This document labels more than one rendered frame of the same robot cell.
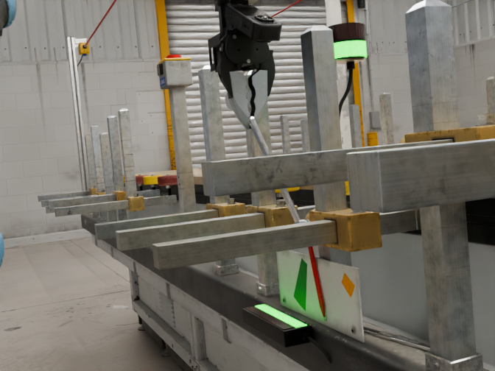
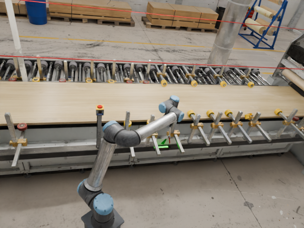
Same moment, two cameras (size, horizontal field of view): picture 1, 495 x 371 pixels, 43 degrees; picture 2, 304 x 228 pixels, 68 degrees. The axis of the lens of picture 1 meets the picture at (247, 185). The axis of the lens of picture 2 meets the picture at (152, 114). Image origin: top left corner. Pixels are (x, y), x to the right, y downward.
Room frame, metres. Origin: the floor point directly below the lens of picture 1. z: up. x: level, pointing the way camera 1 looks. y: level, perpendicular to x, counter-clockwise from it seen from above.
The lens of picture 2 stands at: (1.11, 1.72, 2.49)
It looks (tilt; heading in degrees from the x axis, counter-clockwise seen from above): 38 degrees down; 271
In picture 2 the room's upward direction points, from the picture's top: 12 degrees clockwise
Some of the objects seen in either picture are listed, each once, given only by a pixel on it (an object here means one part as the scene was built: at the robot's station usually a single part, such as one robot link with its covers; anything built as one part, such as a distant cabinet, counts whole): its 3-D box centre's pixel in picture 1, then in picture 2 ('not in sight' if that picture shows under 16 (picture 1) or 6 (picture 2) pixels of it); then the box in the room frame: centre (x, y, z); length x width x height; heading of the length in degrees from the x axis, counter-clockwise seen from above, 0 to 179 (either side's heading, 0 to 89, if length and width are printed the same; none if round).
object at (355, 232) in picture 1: (342, 227); (173, 133); (0.89, -0.13, 0.85); 0.13 x 0.06 x 0.05; 22
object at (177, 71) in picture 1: (175, 74); (99, 110); (1.62, 0.16, 1.18); 0.07 x 0.07 x 0.08; 22
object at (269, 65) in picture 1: (259, 68); not in sight; (0.98, -0.04, 1.09); 0.05 x 0.02 x 0.09; 112
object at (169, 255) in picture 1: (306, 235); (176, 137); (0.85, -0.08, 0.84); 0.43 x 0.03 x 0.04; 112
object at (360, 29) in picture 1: (345, 34); not in sight; (0.93, -0.16, 1.13); 0.06 x 0.06 x 0.02
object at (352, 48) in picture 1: (345, 51); not in sight; (0.93, -0.16, 1.10); 0.06 x 0.06 x 0.02
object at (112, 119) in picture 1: (117, 174); not in sight; (2.54, 0.52, 0.93); 0.03 x 0.03 x 0.48; 22
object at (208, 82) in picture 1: (217, 174); (125, 130); (1.38, 0.06, 0.92); 0.03 x 0.03 x 0.48; 22
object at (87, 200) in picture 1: (106, 199); not in sight; (2.48, 0.57, 0.83); 0.43 x 0.03 x 0.04; 112
